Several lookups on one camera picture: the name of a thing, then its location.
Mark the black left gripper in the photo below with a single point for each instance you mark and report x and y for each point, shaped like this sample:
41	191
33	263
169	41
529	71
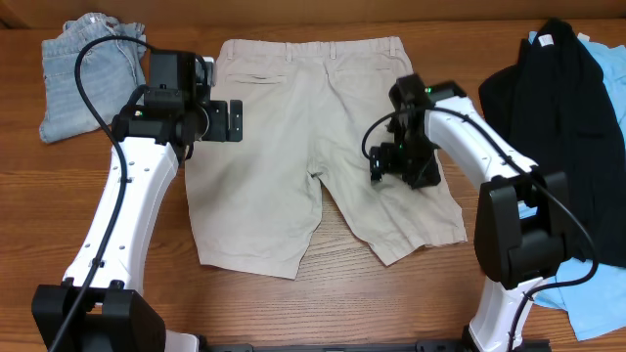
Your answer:
219	131

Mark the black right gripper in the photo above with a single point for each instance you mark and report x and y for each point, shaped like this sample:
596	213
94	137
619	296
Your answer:
428	172

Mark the beige khaki shorts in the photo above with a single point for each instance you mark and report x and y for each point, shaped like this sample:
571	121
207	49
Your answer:
309	108

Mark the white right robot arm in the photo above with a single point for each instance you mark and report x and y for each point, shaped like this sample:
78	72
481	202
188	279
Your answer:
520	236

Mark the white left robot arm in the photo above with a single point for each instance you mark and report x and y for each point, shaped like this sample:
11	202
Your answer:
99	305

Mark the folded light blue jeans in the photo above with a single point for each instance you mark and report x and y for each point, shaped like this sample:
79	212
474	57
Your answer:
110	72

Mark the black garment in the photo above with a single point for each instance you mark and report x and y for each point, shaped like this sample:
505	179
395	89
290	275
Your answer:
552	106

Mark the light blue t-shirt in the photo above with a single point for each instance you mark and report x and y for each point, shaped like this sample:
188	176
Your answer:
593	293

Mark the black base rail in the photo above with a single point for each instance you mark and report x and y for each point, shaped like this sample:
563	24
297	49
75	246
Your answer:
342	347

